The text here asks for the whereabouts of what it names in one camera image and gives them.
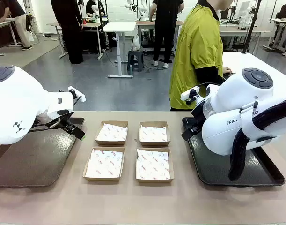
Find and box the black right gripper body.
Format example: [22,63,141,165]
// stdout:
[191,102,206,132]

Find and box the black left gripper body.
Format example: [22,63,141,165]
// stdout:
[60,117,78,135]

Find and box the brown cardboard box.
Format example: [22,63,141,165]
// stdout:
[139,120,170,147]
[82,146,126,182]
[95,120,129,146]
[135,147,175,184]

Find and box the white printed paper liner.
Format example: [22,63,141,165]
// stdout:
[136,149,170,181]
[95,122,128,142]
[84,148,124,179]
[140,125,168,143]

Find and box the person right forearm black sleeve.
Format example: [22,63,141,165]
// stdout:
[195,65,226,88]

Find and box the large black plastic tray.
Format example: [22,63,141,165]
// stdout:
[181,116,286,187]

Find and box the brown plastic tray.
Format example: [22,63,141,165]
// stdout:
[0,117,85,188]

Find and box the black tablet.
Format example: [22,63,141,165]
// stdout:
[223,72,237,82]

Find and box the person in yellow jacket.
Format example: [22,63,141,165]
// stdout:
[169,0,235,112]

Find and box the large white table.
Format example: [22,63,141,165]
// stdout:
[221,52,286,94]

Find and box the grey plastic stool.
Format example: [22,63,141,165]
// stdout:
[126,49,145,72]

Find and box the person in black with sneakers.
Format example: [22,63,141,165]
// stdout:
[149,0,184,69]

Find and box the white plastic bag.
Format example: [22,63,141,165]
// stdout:
[131,35,142,51]

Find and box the standing person in black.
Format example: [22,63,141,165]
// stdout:
[51,0,84,65]

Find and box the black tripod pole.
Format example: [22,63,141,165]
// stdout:
[240,0,263,55]

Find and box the wooden top table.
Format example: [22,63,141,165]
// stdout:
[136,20,184,57]

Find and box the black backpack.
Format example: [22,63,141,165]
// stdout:
[25,14,33,32]

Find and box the white standing desk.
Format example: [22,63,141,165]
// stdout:
[102,21,137,79]

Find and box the person in beige trousers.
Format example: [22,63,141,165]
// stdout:
[0,0,34,51]

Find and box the seated person in black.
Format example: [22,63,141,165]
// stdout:
[86,0,100,16]

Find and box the light wooden desk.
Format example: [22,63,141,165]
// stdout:
[0,18,23,56]

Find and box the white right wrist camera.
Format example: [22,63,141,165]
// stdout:
[180,86,200,105]

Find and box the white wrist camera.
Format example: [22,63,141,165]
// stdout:
[180,86,200,105]
[67,86,87,103]

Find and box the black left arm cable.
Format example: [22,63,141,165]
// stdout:
[28,118,62,132]

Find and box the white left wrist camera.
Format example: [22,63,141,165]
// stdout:
[67,86,87,103]

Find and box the black right arm cable sleeve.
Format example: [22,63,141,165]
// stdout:
[228,96,286,181]

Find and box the thin frame desk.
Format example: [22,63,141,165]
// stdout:
[46,22,69,60]

